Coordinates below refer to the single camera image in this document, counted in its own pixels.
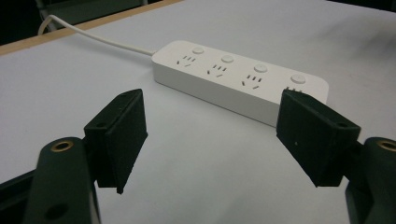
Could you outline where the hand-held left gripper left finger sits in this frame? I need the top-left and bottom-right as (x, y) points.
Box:
(83, 88), (149, 195)

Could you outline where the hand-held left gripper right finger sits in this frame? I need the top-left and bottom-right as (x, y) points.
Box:
(276, 89), (362, 189)

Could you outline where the white power strip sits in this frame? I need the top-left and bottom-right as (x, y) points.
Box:
(151, 40), (330, 128)

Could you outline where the white power strip cable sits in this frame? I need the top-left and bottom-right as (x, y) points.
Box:
(37, 14), (157, 57)

